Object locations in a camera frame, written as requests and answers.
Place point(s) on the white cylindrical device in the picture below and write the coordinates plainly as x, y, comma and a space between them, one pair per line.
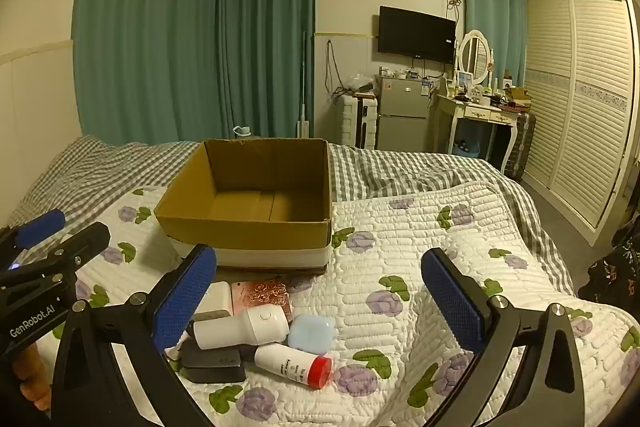
240, 329

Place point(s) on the white bottle with red cap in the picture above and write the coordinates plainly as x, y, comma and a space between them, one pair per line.
295, 364

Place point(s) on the wide teal curtain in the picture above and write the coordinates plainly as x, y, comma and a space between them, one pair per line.
165, 32

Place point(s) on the oval white vanity mirror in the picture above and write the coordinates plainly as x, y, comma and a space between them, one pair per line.
474, 57

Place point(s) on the grey checked bed sheet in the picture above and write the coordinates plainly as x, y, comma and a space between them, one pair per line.
390, 169

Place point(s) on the clear plastic bag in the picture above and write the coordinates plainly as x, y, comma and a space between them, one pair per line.
361, 83

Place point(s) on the white dressing table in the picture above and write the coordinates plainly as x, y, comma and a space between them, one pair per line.
480, 112

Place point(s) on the dark printed cloth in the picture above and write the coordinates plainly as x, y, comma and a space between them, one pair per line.
615, 272

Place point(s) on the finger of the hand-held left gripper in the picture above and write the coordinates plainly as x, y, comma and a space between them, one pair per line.
75, 247
40, 227

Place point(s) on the white flat mop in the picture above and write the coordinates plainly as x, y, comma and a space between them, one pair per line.
303, 107

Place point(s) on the cardboard box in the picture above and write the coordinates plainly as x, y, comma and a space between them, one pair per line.
250, 207

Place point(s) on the black wall television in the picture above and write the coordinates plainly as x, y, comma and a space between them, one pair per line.
415, 34

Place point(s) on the white ribbed suitcase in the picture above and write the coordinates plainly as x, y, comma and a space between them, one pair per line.
356, 119

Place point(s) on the clear water jug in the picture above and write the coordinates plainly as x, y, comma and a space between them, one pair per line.
241, 131

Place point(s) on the dark ribbed suitcase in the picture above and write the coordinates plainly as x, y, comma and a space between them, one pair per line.
522, 142

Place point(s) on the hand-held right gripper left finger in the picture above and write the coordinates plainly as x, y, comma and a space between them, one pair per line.
184, 304

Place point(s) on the narrow teal curtain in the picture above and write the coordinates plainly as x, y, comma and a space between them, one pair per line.
487, 7

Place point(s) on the light blue case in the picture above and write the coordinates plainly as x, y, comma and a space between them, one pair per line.
311, 333

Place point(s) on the pink packet of rings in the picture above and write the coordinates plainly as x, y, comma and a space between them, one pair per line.
262, 297

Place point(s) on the dark grey charger block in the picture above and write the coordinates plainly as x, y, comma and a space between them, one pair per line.
210, 354

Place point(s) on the white power adapter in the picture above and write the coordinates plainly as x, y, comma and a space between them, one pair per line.
217, 302

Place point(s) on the small silver fridge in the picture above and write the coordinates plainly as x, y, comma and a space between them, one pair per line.
402, 117

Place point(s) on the white louvred wardrobe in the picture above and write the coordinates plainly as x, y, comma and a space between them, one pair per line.
575, 102

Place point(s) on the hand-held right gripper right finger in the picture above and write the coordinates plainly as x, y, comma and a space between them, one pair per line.
455, 307

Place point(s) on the person's left hand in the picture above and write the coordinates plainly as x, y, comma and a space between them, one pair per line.
32, 377

